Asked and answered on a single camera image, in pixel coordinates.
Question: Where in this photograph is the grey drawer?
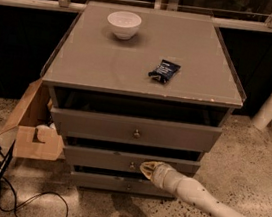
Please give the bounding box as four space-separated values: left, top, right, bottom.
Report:
71 166 173 198
43 83 232 159
64 137 203 174

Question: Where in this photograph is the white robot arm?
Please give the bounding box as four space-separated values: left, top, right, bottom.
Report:
140 161 246 217

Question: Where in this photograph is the grey top drawer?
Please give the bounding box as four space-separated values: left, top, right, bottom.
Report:
43 83 232 159

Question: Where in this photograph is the grey bottom drawer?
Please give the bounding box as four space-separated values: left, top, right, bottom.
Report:
71 166 173 198

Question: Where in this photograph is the grey drawer cabinet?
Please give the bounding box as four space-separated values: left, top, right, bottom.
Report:
25 0 258 209

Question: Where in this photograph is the dark blue snack packet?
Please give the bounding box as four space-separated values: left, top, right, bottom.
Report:
148 60 180 84

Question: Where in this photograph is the brown cardboard box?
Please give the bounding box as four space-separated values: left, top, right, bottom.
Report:
1 79 63 161

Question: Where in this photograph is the white ceramic bowl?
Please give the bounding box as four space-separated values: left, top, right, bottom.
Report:
107 11 142 40

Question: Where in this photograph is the black floor cable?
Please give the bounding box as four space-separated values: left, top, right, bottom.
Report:
0 134 79 217

